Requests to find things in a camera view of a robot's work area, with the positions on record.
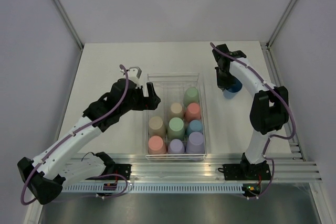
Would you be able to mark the white slotted cable duct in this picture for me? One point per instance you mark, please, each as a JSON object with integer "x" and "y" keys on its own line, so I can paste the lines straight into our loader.
{"x": 155, "y": 188}

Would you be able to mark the pink cup front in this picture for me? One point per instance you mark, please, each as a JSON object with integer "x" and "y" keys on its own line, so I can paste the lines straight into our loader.
{"x": 156, "y": 146}

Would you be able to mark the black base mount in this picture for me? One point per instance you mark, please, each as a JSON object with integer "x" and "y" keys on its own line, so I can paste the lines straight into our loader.
{"x": 245, "y": 172}
{"x": 120, "y": 170}

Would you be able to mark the left aluminium frame post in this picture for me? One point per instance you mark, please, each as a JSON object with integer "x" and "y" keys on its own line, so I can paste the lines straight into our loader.
{"x": 68, "y": 23}

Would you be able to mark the aluminium front rail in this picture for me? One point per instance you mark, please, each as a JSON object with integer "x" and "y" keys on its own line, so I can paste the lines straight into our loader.
{"x": 287, "y": 170}

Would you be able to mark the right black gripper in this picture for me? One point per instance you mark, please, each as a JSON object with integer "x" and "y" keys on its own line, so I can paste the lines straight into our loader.
{"x": 222, "y": 84}

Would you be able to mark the large purple cup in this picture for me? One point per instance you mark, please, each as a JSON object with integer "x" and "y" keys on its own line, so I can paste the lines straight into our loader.
{"x": 195, "y": 143}

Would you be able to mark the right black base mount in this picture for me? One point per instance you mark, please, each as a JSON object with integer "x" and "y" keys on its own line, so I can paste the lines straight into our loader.
{"x": 245, "y": 172}

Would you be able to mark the pink cup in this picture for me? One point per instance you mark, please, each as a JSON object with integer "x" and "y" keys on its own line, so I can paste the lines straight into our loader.
{"x": 156, "y": 146}
{"x": 193, "y": 112}

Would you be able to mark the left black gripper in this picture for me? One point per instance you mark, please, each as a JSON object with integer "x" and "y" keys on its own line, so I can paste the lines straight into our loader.
{"x": 147, "y": 103}

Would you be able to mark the beige cup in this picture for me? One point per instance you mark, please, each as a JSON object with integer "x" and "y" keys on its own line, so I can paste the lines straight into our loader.
{"x": 176, "y": 110}
{"x": 157, "y": 127}

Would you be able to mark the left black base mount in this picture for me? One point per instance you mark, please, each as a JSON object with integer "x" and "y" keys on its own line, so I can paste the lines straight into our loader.
{"x": 120, "y": 170}

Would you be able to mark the small purple cup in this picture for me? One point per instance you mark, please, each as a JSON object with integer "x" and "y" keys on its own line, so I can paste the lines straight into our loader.
{"x": 176, "y": 146}

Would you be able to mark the right aluminium frame post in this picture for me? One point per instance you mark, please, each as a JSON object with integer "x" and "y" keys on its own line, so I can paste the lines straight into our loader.
{"x": 281, "y": 22}

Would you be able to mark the light blue cup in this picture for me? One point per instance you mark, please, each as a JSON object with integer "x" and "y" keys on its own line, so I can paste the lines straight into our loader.
{"x": 194, "y": 126}

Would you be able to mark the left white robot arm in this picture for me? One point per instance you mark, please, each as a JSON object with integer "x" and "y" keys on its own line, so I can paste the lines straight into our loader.
{"x": 47, "y": 174}

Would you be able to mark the pink cup rear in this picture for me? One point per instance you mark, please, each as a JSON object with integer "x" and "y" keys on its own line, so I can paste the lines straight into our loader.
{"x": 193, "y": 112}

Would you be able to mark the green cup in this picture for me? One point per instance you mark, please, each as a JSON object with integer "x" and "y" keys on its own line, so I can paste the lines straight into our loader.
{"x": 191, "y": 95}
{"x": 176, "y": 129}

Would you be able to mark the aluminium frame post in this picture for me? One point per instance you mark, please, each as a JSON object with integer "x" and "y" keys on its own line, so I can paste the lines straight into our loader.
{"x": 281, "y": 22}
{"x": 68, "y": 23}

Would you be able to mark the clear wire dish rack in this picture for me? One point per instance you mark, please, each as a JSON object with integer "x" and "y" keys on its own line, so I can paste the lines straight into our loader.
{"x": 171, "y": 87}

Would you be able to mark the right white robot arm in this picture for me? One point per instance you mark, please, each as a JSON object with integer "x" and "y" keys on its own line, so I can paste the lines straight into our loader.
{"x": 269, "y": 111}

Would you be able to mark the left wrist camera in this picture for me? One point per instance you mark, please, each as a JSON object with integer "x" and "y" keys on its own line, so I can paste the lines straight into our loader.
{"x": 132, "y": 75}

